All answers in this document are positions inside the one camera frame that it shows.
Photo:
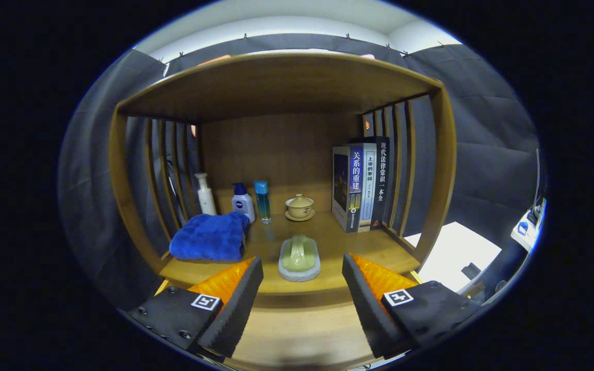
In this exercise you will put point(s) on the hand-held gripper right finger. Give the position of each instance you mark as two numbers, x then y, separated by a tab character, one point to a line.
369	309

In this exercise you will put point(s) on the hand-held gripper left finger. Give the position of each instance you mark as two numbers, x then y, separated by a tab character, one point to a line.
240	309

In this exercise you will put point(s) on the wooden countertop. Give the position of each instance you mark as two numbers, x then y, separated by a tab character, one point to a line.
338	252

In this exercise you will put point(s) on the white side cabinet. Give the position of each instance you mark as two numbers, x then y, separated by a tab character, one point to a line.
451	252

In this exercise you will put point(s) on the wooden cabinet with slatted sides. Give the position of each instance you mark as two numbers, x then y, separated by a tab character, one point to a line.
276	149

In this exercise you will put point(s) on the blue towel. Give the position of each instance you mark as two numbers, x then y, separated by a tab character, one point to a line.
209	237

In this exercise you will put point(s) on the white bottle with blue cap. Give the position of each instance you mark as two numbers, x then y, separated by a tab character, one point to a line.
244	203

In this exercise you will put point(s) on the clear blue bottle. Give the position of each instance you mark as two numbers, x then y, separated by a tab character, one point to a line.
263	203

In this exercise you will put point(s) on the small black box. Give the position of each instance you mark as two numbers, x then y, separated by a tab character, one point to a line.
471	271

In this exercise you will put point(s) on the white pump bottle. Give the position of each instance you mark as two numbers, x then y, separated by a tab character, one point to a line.
205	198

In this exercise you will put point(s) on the beige lidded teacup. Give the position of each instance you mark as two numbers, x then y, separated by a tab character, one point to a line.
299	207

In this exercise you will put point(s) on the book with pale spine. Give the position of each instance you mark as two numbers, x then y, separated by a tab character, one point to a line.
369	190

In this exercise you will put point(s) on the book with black spine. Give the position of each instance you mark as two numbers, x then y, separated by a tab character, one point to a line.
382	180

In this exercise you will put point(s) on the small blue object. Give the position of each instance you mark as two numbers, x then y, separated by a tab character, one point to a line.
523	229

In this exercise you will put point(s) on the white side desk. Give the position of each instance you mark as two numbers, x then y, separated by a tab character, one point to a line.
529	238

